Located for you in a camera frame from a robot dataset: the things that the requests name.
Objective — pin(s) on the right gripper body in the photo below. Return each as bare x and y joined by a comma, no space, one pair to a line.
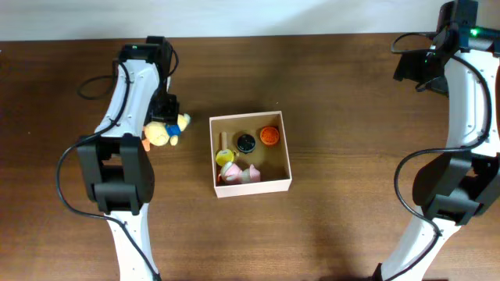
424,69

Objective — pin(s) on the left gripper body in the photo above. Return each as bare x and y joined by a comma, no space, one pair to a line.
168,108

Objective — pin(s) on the yellow plush duck toy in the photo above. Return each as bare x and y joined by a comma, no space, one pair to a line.
159,134

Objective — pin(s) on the yellow wooden rattle drum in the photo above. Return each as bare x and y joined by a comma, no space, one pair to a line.
225,155

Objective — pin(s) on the black round puck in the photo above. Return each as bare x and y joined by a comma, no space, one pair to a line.
246,143

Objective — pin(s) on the pink white bunny figurine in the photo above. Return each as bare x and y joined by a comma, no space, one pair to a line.
232,174

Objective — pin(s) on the orange round puck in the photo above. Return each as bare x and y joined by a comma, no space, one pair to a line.
269,135

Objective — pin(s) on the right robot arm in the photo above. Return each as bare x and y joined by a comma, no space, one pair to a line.
444,188

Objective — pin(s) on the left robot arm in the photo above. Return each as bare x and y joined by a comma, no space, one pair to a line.
118,175

